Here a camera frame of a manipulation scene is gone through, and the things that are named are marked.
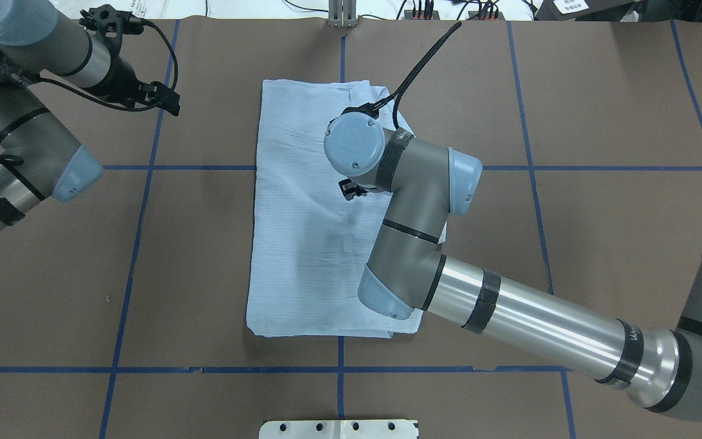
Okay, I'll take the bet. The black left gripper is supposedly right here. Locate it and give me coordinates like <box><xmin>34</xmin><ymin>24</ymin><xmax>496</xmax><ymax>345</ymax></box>
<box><xmin>80</xmin><ymin>4</ymin><xmax>180</xmax><ymax>117</ymax></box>

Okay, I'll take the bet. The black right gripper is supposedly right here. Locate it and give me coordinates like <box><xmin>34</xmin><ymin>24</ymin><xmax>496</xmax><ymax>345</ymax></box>
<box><xmin>339</xmin><ymin>179</ymin><xmax>368</xmax><ymax>201</ymax></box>

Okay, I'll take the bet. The light blue button-up shirt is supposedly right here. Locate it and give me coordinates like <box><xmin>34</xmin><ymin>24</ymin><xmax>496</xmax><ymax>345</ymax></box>
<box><xmin>246</xmin><ymin>79</ymin><xmax>422</xmax><ymax>338</ymax></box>

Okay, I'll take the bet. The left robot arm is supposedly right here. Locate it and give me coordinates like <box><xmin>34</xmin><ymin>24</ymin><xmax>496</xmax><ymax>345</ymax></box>
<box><xmin>0</xmin><ymin>1</ymin><xmax>180</xmax><ymax>231</ymax></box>

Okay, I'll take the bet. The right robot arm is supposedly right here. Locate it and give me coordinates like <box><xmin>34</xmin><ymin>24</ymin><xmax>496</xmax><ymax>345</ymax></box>
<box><xmin>323</xmin><ymin>110</ymin><xmax>702</xmax><ymax>422</ymax></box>

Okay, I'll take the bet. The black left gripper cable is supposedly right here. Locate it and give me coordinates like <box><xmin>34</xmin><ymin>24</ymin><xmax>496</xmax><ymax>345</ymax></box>
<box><xmin>0</xmin><ymin>18</ymin><xmax>180</xmax><ymax>184</ymax></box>

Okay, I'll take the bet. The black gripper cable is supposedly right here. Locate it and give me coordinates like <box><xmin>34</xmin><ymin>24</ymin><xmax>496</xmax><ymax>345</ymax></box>
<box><xmin>342</xmin><ymin>21</ymin><xmax>463</xmax><ymax>130</ymax></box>
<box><xmin>0</xmin><ymin>18</ymin><xmax>180</xmax><ymax>184</ymax></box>

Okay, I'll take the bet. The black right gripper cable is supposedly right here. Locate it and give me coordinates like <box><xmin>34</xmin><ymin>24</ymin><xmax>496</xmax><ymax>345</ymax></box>
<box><xmin>342</xmin><ymin>21</ymin><xmax>463</xmax><ymax>130</ymax></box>

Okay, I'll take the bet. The aluminium frame post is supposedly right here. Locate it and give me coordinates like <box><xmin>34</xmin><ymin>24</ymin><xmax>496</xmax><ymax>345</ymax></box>
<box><xmin>328</xmin><ymin>0</ymin><xmax>358</xmax><ymax>29</ymax></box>

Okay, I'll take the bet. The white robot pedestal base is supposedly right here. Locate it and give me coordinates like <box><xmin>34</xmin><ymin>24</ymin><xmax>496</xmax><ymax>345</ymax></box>
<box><xmin>258</xmin><ymin>419</ymin><xmax>420</xmax><ymax>438</ymax></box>

